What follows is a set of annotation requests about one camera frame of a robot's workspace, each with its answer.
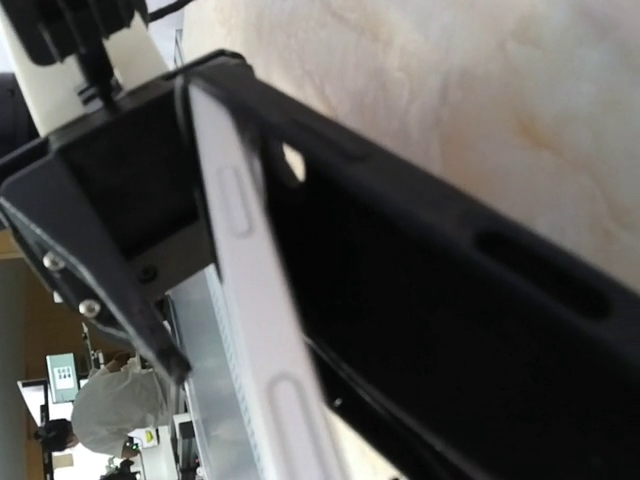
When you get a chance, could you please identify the aluminium front rail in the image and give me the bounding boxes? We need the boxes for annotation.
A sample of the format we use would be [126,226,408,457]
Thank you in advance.
[168,265,260,479]

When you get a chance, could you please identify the dark phone case underneath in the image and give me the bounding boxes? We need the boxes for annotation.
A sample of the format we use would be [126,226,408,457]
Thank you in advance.
[191,62,639,479]

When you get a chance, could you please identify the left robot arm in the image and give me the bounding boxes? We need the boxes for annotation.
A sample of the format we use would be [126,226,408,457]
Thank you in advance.
[1,74,214,385]

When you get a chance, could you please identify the person in white coat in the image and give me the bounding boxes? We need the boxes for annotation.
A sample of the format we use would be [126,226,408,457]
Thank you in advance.
[33,352,174,460]

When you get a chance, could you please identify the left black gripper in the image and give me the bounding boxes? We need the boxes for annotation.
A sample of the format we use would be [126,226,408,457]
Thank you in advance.
[1,72,211,385]

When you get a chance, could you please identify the black phone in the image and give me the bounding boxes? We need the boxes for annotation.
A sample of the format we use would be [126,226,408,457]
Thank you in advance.
[188,84,346,479]

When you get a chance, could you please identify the background monitor screen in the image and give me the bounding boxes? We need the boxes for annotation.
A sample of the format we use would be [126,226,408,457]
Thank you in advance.
[46,353,79,404]

